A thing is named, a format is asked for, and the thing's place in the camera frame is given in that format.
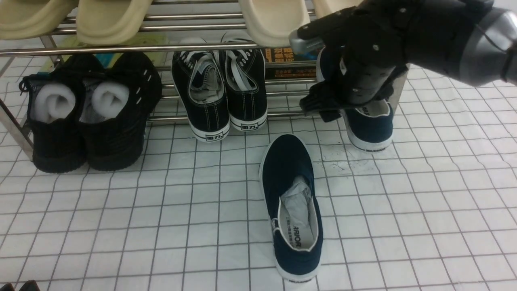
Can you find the black mesh sneaker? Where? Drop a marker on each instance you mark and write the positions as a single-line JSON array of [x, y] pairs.
[[118, 102], [54, 101]]

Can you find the black canvas sneaker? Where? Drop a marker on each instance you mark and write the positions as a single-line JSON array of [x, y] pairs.
[[199, 83], [244, 73]]

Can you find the beige slipper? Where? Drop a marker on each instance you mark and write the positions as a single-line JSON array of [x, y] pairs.
[[24, 19], [109, 22], [323, 8], [270, 22]]

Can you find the right black canvas sneaker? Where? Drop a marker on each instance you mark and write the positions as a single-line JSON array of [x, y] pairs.
[[244, 73]]

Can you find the far left beige slipper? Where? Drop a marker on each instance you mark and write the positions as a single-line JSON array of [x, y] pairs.
[[24, 19]]

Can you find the black orange printed box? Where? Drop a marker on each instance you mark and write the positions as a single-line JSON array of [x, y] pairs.
[[282, 64]]

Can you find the left black mesh sneaker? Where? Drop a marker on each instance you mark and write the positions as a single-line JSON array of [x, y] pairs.
[[54, 101]]

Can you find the navy slip-on shoe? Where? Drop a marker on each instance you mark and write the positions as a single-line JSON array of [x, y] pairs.
[[288, 186], [369, 128]]

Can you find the dark object bottom left corner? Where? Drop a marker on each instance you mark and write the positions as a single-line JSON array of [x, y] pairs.
[[30, 285]]

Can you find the left black canvas sneaker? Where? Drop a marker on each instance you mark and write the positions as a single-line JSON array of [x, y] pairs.
[[199, 83]]

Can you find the right black mesh sneaker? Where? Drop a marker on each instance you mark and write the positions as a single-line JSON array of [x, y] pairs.
[[118, 102]]

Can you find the far right beige slipper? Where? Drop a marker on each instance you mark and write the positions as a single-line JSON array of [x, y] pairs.
[[323, 8]]

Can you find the stainless steel shoe rack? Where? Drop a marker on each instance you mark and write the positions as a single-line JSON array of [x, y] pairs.
[[20, 131]]

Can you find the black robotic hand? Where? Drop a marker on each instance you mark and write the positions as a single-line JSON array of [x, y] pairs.
[[377, 37]]

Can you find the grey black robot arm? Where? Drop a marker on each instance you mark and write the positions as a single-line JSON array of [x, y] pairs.
[[490, 52]]

